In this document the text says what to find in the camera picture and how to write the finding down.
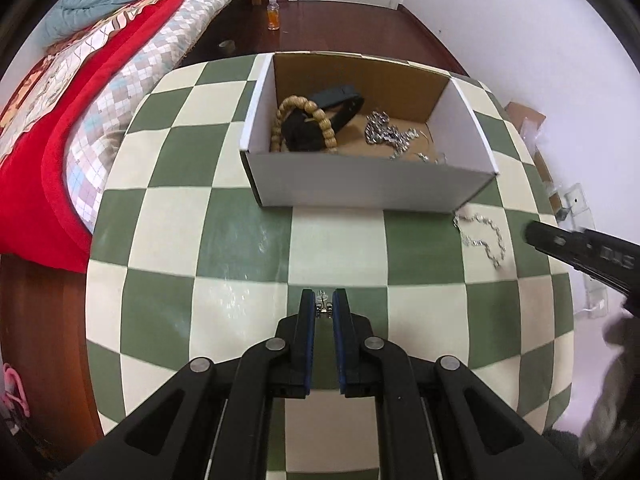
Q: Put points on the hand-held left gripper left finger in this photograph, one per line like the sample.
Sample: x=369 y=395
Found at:
x=310 y=345

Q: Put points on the bed with red quilt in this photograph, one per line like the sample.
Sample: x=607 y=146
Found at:
x=30 y=200

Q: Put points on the green checkered tablecloth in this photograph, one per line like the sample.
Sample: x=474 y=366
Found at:
x=240 y=310

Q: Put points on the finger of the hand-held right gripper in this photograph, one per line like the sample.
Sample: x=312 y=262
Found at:
x=550 y=240

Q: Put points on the clear bubble wrap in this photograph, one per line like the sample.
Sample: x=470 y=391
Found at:
x=529 y=130

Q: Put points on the small dark cup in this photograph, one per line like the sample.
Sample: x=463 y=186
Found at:
x=227 y=48

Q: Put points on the black smart watch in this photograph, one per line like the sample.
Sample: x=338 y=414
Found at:
x=340 y=97

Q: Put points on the brown cardboard box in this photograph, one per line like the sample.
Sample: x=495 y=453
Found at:
x=525 y=112

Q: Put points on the person's right forearm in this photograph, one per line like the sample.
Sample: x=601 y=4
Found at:
x=610 y=400

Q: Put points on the person's right leg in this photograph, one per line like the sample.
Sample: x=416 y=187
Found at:
x=562 y=445

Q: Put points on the white power strip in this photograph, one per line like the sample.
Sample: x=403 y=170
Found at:
x=575 y=195

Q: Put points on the pastel checkered quilt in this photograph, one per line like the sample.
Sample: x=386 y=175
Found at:
x=115 y=125

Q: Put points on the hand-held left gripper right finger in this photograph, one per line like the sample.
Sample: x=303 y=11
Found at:
x=342 y=345

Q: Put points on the white cardboard box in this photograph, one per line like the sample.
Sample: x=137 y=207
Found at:
x=360 y=180

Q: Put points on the small silver earring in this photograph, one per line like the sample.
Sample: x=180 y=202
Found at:
x=325 y=305

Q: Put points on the orange liquid bottle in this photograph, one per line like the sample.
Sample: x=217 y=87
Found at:
x=273 y=17

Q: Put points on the pink plastic hanger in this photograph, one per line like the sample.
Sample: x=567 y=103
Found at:
x=15 y=385

